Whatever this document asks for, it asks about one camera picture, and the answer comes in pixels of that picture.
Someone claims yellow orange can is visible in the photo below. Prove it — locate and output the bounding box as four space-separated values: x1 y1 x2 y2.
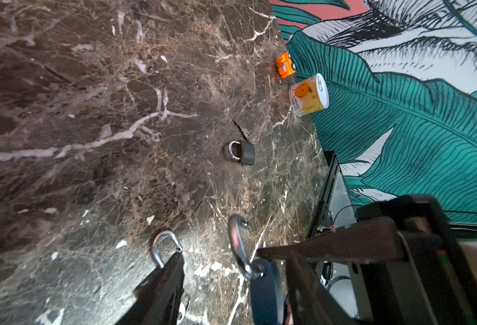
289 73 330 116

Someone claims dark grey padlock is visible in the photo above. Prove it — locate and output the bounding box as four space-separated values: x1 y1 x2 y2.
228 119 259 166

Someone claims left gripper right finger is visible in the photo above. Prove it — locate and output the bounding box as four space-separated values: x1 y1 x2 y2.
286 252 356 325

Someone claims blue padlock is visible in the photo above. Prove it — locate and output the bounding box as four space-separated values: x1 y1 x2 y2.
228 214 285 324
150 228 190 324

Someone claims orange toy car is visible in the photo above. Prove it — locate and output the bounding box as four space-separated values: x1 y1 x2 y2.
276 52 297 79

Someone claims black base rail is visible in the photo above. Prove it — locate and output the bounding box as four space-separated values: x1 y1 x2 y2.
306 151 358 238

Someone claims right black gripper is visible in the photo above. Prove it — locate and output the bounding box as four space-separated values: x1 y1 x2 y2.
257 195 477 324

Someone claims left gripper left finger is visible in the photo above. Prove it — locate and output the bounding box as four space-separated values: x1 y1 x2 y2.
117 253 185 324

